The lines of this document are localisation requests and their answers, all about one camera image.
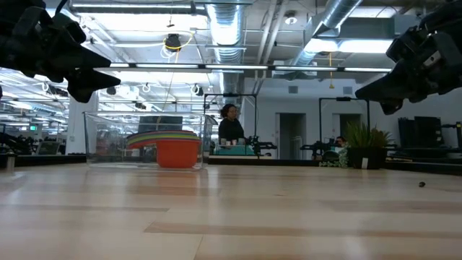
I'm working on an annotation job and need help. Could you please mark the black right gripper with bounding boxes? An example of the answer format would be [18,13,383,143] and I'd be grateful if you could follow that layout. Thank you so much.
[355,0,462,116]

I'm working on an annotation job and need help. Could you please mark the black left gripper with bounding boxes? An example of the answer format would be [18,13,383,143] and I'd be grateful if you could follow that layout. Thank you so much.
[0,0,122,103]

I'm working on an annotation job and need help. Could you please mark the teal measuring cup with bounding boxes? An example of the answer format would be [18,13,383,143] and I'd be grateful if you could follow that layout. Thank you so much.
[128,132,201,139]

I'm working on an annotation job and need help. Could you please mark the green measuring cup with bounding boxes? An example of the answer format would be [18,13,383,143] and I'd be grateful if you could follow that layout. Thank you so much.
[127,134,201,141]

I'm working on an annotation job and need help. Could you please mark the red measuring cup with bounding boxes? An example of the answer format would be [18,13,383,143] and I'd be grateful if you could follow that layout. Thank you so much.
[126,139,203,169]

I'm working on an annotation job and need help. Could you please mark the clear plastic basket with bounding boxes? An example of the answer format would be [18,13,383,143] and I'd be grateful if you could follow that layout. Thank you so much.
[83,110,219,170]

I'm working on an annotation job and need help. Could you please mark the dark doorway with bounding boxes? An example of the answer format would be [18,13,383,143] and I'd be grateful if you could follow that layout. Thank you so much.
[339,113,364,128]
[277,112,308,160]

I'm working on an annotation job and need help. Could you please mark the black desk monitors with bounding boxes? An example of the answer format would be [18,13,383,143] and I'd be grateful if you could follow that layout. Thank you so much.
[398,115,445,151]

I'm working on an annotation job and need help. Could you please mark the white pillar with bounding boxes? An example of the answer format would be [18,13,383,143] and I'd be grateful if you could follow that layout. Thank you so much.
[66,92,99,155]

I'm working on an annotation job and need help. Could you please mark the green plant in black pot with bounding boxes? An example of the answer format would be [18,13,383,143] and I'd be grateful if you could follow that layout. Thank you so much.
[319,121,395,170]

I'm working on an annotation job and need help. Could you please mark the black table edge strip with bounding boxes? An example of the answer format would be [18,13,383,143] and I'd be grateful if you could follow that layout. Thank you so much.
[0,153,462,177]

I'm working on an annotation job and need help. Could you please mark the distant grey laptop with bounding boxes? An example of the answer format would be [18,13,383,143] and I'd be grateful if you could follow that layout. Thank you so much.
[35,140,61,156]

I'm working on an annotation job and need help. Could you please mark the distant black machinery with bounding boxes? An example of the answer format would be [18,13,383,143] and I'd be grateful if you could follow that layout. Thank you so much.
[0,131,35,155]

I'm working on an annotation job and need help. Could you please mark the long ceiling light bar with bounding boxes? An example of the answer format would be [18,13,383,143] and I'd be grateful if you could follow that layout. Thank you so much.
[93,63,393,74]

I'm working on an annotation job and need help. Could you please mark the teal table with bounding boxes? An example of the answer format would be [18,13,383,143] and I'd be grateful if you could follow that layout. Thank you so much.
[212,144,256,157]

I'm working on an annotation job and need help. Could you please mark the yellow hanging cord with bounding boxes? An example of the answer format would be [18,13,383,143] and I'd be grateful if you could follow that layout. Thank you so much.
[327,52,336,90]

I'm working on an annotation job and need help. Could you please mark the black metal gantry frame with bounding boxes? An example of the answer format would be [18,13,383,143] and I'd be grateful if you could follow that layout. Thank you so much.
[318,95,370,145]
[203,92,258,152]

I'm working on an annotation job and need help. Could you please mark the black wall monitor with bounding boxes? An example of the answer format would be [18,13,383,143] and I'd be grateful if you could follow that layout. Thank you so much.
[138,115,183,133]

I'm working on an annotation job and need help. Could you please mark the ceiling camera with yellow cable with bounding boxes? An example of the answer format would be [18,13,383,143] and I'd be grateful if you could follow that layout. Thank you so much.
[164,32,183,53]

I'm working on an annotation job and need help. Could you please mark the silver ribbed air duct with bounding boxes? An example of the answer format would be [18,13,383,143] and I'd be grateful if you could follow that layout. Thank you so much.
[206,0,247,127]
[288,0,365,69]

